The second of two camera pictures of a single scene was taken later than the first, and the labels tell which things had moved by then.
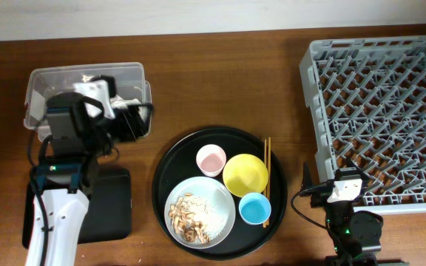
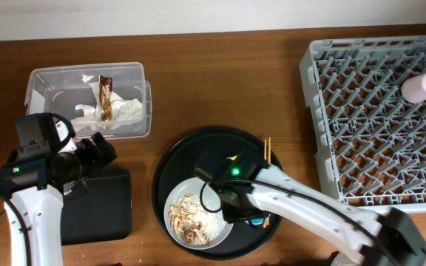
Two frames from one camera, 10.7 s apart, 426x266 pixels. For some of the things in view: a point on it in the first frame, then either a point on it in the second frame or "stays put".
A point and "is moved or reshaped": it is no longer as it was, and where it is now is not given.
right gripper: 319,197 -> 230,215
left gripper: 132,123 -> 97,160
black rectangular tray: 109,215 stays put
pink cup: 211,159 is moved or reshaped
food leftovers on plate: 197,219 stays put
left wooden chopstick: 265,160 stays put
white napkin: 117,101 is moved or reshaped
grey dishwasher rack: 381,105 stays put
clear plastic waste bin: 131,89 stays put
